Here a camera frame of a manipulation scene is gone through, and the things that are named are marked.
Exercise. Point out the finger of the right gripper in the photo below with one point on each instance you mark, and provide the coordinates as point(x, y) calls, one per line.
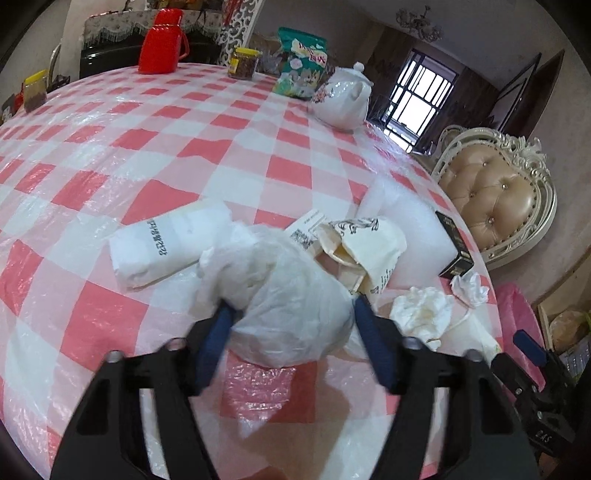
point(512, 376)
point(535, 353)

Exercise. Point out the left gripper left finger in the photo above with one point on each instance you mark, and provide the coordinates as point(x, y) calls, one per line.
point(104, 437)

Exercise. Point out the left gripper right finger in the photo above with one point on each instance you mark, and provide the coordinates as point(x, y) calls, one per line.
point(483, 437)

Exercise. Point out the small white tissue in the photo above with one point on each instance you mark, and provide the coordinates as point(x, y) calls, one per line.
point(469, 290)

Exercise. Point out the large white tissue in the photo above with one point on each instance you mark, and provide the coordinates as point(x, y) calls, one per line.
point(423, 313)

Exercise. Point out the black carton box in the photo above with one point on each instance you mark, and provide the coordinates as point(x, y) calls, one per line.
point(462, 261)

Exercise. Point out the white foam block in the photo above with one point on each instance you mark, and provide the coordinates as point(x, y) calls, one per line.
point(429, 247)

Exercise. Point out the cream paper bag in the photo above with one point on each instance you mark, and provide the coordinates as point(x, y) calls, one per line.
point(362, 253)

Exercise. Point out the white paper packet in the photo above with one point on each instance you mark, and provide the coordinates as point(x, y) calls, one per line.
point(149, 250)

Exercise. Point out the white plastic bag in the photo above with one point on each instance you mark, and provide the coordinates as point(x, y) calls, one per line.
point(290, 310)

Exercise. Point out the small cream labelled box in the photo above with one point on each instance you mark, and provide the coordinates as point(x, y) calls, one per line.
point(302, 231)

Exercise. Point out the pink lined trash bin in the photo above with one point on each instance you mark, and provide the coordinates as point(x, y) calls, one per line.
point(516, 313)

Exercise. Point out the wooden shelf unit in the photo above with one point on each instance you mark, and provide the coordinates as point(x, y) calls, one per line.
point(564, 317)

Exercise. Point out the cream tufted leather chair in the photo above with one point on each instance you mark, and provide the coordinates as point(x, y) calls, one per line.
point(501, 187)

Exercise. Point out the balcony window door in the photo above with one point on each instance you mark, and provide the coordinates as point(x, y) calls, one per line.
point(417, 97)

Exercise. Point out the white porcelain teapot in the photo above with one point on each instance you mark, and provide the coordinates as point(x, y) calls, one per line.
point(343, 101)

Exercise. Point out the chandelier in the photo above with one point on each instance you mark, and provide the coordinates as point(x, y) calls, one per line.
point(419, 24)

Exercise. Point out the yellow lid jar left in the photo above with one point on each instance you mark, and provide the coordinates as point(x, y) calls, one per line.
point(35, 90)

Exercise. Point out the yellow lid jar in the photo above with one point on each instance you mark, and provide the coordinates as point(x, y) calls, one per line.
point(35, 90)
point(242, 63)

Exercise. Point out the green snack bag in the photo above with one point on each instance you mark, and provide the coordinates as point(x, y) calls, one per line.
point(305, 59)

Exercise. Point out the yellow lid jar centre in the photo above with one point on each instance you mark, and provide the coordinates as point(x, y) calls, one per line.
point(242, 63)

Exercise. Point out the black piano with lace cover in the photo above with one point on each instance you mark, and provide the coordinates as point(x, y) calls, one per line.
point(113, 40)

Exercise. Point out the red thermos jug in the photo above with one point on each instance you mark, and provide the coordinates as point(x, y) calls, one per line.
point(164, 45)

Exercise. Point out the white carved screen partition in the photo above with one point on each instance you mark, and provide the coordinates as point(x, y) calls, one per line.
point(237, 23)

